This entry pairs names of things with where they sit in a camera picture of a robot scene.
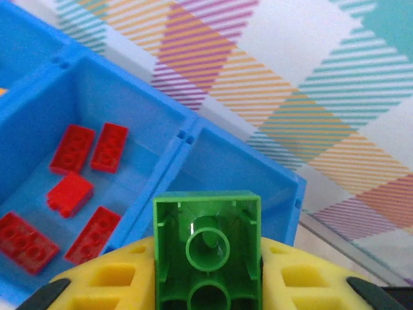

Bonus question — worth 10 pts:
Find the striped plaid cloth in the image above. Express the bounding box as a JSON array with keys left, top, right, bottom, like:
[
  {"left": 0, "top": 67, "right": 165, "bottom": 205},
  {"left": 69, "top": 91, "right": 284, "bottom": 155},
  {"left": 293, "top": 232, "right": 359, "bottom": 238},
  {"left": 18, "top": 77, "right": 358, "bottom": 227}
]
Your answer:
[{"left": 54, "top": 0, "right": 413, "bottom": 249}]

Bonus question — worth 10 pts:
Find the blue plastic bin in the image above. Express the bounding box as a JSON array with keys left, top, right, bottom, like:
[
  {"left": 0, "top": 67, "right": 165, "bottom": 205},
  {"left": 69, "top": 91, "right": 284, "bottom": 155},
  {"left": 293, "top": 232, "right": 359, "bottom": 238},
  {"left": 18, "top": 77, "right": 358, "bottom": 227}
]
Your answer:
[
  {"left": 0, "top": 45, "right": 197, "bottom": 310},
  {"left": 105, "top": 116, "right": 308, "bottom": 256},
  {"left": 0, "top": 0, "right": 70, "bottom": 109}
]

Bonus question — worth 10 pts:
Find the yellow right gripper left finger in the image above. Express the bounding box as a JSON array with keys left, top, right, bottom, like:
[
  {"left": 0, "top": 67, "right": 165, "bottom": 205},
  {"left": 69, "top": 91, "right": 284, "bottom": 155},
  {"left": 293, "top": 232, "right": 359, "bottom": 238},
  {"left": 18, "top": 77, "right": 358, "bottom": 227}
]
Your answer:
[{"left": 19, "top": 235, "right": 159, "bottom": 310}]

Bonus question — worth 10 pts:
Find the long red lego brick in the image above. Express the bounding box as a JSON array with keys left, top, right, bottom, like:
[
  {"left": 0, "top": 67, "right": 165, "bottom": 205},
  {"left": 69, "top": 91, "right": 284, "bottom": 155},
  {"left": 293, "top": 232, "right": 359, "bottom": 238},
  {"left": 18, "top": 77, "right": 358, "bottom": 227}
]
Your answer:
[
  {"left": 90, "top": 121, "right": 130, "bottom": 174},
  {"left": 0, "top": 211, "right": 61, "bottom": 276},
  {"left": 63, "top": 205, "right": 123, "bottom": 266},
  {"left": 48, "top": 124, "right": 96, "bottom": 176}
]

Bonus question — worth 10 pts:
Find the red sloped lego brick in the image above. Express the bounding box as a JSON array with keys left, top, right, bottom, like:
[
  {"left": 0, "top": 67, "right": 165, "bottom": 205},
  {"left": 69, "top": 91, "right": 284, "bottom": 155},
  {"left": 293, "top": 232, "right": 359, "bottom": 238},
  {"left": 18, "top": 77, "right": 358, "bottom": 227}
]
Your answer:
[{"left": 46, "top": 170, "right": 95, "bottom": 220}]

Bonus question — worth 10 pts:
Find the long green lego brick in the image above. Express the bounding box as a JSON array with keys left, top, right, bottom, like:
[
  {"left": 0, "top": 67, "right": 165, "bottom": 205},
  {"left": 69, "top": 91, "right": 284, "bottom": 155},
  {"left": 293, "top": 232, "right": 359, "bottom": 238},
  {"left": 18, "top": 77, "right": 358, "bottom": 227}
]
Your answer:
[{"left": 152, "top": 189, "right": 263, "bottom": 310}]

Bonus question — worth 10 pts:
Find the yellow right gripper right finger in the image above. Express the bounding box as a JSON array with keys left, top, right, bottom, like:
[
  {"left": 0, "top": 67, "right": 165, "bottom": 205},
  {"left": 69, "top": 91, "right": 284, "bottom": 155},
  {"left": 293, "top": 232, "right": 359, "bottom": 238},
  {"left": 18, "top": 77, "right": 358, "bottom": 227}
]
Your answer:
[{"left": 259, "top": 236, "right": 408, "bottom": 310}]

